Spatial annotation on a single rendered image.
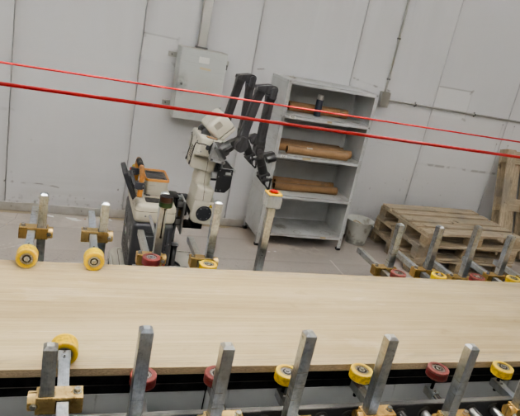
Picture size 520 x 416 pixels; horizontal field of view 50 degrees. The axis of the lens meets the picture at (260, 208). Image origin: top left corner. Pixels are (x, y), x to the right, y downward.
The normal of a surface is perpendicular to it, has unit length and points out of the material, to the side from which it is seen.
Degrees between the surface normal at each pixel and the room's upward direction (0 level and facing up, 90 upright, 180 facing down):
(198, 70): 90
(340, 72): 90
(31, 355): 0
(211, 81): 90
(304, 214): 90
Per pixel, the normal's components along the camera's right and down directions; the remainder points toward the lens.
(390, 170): 0.29, 0.36
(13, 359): 0.19, -0.93
